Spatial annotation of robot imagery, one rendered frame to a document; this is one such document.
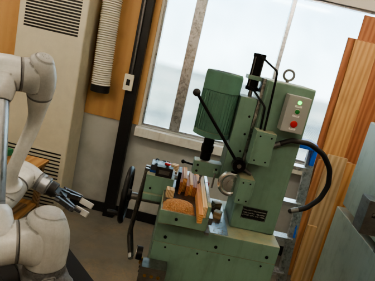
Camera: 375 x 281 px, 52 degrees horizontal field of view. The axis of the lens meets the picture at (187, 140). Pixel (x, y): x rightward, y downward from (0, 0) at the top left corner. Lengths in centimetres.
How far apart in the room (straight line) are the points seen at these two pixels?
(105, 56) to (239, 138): 163
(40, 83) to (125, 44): 176
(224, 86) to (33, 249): 100
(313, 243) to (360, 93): 122
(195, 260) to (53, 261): 66
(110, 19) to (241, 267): 207
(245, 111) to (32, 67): 91
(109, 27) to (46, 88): 160
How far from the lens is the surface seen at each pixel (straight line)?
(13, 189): 181
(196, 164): 185
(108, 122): 335
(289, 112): 171
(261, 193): 185
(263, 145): 169
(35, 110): 166
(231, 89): 174
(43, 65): 154
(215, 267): 187
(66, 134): 317
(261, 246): 184
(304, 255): 325
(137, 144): 333
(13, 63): 155
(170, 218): 166
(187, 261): 185
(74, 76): 308
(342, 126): 320
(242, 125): 178
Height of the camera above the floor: 157
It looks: 13 degrees down
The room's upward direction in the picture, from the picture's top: 13 degrees clockwise
